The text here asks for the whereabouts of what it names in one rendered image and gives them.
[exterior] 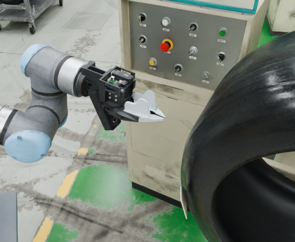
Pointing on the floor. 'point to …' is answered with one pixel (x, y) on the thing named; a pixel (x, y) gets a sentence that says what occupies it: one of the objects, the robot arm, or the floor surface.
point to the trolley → (17, 11)
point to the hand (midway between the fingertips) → (158, 119)
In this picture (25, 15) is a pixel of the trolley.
